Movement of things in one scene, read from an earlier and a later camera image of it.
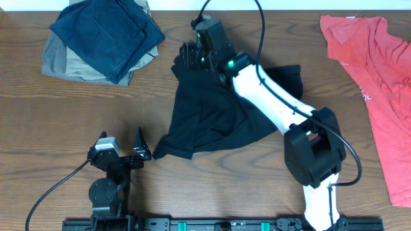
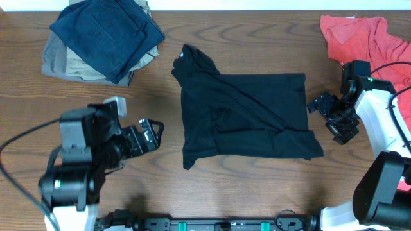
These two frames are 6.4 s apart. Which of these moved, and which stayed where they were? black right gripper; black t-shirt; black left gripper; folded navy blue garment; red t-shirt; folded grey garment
Moved: black t-shirt; black right gripper; black left gripper
Stayed: folded navy blue garment; folded grey garment; red t-shirt
